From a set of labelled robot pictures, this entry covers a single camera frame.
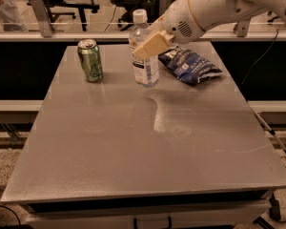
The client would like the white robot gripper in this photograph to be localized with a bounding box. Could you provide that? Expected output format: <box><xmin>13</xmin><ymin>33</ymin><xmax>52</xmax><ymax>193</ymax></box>
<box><xmin>134</xmin><ymin>0</ymin><xmax>206</xmax><ymax>60</ymax></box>

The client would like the clear plastic water bottle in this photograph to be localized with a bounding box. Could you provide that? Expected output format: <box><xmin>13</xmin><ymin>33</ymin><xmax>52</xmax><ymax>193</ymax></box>
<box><xmin>129</xmin><ymin>9</ymin><xmax>159</xmax><ymax>87</ymax></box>

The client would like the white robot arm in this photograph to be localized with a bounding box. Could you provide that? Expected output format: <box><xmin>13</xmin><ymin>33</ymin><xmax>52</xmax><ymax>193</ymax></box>
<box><xmin>134</xmin><ymin>0</ymin><xmax>286</xmax><ymax>59</ymax></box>

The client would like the blue chip bag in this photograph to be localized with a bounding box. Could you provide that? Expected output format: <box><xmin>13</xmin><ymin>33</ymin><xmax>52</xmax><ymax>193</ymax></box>
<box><xmin>158</xmin><ymin>47</ymin><xmax>223</xmax><ymax>86</ymax></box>

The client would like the black office chair middle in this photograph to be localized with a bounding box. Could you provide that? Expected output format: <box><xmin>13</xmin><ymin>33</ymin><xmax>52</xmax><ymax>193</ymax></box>
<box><xmin>110</xmin><ymin>0</ymin><xmax>181</xmax><ymax>31</ymax></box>

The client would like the green soda can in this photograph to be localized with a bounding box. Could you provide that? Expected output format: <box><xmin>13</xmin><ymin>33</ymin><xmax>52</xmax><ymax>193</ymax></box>
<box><xmin>77</xmin><ymin>39</ymin><xmax>103</xmax><ymax>82</ymax></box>

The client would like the person in light clothes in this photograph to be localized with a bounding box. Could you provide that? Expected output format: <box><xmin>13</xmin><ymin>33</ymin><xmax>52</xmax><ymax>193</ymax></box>
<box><xmin>0</xmin><ymin>0</ymin><xmax>28</xmax><ymax>31</ymax></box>

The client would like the metal tripod leg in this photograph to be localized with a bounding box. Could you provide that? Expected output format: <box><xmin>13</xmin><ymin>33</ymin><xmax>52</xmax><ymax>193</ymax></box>
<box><xmin>254</xmin><ymin>112</ymin><xmax>286</xmax><ymax>154</ymax></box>

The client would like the middle metal railing post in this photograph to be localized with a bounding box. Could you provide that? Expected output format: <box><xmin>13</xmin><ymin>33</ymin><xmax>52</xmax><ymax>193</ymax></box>
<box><xmin>159</xmin><ymin>0</ymin><xmax>172</xmax><ymax>15</ymax></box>

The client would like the metal railing post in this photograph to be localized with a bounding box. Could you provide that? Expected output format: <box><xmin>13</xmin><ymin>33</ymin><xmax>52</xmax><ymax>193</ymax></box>
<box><xmin>234</xmin><ymin>20</ymin><xmax>250</xmax><ymax>37</ymax></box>
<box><xmin>29</xmin><ymin>0</ymin><xmax>53</xmax><ymax>37</ymax></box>
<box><xmin>159</xmin><ymin>0</ymin><xmax>172</xmax><ymax>15</ymax></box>

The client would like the right metal railing post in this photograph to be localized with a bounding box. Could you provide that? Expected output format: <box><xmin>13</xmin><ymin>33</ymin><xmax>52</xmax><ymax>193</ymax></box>
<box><xmin>234</xmin><ymin>20</ymin><xmax>250</xmax><ymax>37</ymax></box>

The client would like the left metal railing post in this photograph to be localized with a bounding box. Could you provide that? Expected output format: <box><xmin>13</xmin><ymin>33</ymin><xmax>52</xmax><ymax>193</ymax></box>
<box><xmin>29</xmin><ymin>0</ymin><xmax>53</xmax><ymax>37</ymax></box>

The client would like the black floor cable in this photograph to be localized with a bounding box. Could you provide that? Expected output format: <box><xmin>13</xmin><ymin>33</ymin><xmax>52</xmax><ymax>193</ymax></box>
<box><xmin>0</xmin><ymin>202</ymin><xmax>23</xmax><ymax>227</ymax></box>

